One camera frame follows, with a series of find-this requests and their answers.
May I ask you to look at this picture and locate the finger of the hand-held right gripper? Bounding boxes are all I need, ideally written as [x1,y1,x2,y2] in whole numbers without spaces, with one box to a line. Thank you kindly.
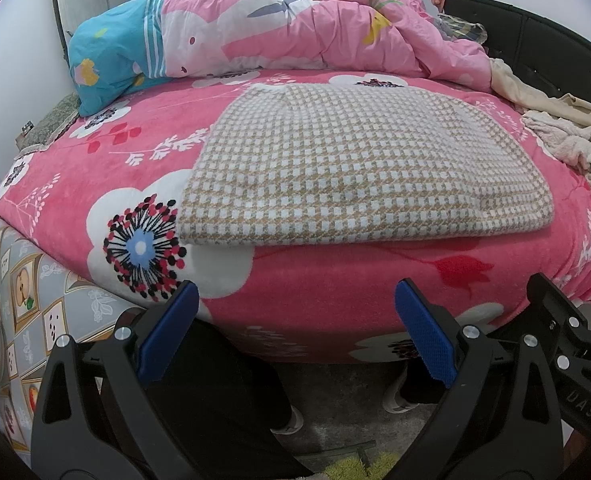
[525,272,591,363]

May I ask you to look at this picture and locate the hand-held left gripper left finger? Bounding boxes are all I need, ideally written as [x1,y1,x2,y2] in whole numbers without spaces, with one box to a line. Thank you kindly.
[30,280,201,480]

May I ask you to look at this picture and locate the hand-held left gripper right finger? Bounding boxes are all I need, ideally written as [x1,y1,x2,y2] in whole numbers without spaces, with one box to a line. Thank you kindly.
[394,278,565,480]

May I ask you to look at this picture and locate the tan white checked knit coat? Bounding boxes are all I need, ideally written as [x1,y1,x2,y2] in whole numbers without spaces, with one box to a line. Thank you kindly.
[176,82,556,247]

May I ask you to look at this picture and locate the person's right leg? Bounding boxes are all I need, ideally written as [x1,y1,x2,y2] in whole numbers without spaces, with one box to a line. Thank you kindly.
[400,360,446,406]

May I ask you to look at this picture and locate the person's right shoe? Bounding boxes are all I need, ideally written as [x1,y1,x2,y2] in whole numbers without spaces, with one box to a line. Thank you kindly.
[381,375,411,415]

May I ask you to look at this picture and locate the person's shoe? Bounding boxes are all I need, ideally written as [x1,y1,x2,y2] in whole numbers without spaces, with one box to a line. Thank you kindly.
[381,375,411,415]
[270,405,303,436]

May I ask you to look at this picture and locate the pink floral bed sheet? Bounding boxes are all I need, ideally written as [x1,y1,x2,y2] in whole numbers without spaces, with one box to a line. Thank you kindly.
[0,67,591,366]

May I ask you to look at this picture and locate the cream fluffy garment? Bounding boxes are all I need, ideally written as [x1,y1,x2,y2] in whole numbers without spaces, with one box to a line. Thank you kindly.
[520,110,591,193]

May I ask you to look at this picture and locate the grey patterned bed skirt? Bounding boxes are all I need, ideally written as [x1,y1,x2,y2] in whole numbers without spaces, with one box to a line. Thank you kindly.
[0,212,141,461]

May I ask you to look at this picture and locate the person's left shoe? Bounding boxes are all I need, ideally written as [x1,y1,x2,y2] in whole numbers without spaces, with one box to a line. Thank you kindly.
[270,405,303,436]

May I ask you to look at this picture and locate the green rug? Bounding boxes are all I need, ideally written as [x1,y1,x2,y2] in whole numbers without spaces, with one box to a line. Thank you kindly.
[295,452,406,480]

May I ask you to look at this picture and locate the beige garment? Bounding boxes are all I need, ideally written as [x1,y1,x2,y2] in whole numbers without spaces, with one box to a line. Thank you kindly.
[488,57,591,128]

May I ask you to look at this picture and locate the black bed headboard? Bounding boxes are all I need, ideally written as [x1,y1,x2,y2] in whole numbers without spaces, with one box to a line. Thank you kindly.
[445,0,591,126]

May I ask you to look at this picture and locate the grey-green mat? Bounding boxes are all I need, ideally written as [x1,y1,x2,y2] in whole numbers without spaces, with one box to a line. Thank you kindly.
[16,92,81,153]

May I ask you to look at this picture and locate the patterned garment on headboard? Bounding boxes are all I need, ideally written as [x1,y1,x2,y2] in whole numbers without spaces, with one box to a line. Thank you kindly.
[433,12,489,46]

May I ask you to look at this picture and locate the pink printed quilt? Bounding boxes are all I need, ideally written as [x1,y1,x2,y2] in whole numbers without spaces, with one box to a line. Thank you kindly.
[68,0,493,116]

